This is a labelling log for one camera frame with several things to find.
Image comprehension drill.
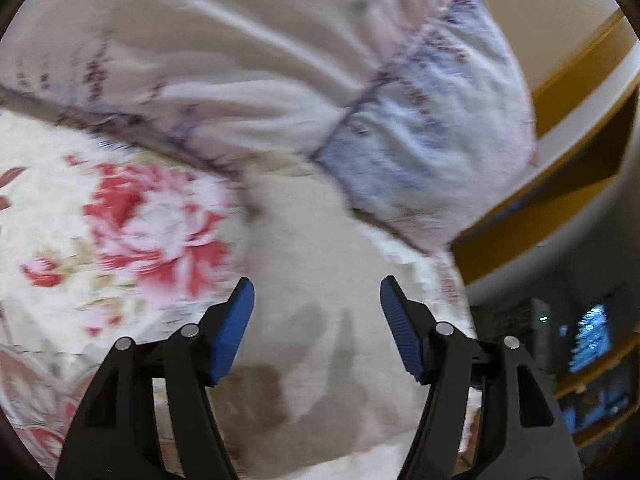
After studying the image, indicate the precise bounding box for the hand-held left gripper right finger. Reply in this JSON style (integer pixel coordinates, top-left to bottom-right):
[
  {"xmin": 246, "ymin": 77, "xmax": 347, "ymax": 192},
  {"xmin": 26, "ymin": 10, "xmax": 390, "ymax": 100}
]
[{"xmin": 379, "ymin": 275, "xmax": 585, "ymax": 480}]

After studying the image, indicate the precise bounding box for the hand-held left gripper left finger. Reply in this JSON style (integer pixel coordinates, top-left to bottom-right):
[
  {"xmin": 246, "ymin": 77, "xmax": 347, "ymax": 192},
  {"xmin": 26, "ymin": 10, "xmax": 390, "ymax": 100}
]
[{"xmin": 54, "ymin": 277, "xmax": 257, "ymax": 480}]

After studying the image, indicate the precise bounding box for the beige cable-knit sweater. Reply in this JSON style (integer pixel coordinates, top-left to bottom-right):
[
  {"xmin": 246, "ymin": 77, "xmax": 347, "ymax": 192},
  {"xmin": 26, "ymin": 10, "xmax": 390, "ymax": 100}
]
[{"xmin": 205, "ymin": 154, "xmax": 478, "ymax": 480}]

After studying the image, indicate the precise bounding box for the floral bedsheet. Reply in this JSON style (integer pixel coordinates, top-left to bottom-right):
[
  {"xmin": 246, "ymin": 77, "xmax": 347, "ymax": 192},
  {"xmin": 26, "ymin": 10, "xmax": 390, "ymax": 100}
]
[{"xmin": 0, "ymin": 110, "xmax": 478, "ymax": 480}]

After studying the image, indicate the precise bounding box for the glowing blue screen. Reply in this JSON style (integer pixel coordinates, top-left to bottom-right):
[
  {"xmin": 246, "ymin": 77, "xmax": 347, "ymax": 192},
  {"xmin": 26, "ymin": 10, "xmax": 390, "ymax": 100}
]
[{"xmin": 569, "ymin": 304, "xmax": 613, "ymax": 374}]

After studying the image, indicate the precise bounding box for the wooden shelf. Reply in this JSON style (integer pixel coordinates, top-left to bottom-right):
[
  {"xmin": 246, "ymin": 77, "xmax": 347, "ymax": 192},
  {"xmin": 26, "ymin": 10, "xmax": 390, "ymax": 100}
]
[{"xmin": 550, "ymin": 332, "xmax": 640, "ymax": 448}]

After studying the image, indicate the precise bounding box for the lavender print quilt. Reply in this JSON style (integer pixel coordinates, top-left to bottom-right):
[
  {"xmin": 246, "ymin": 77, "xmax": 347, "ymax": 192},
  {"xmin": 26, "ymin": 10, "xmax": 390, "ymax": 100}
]
[{"xmin": 0, "ymin": 0, "xmax": 545, "ymax": 260}]

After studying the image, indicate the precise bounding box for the yellow wooden frame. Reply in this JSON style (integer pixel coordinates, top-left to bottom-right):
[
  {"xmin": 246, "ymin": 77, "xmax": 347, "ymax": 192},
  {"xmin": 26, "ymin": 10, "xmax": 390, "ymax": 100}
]
[{"xmin": 450, "ymin": 5, "xmax": 640, "ymax": 293}]

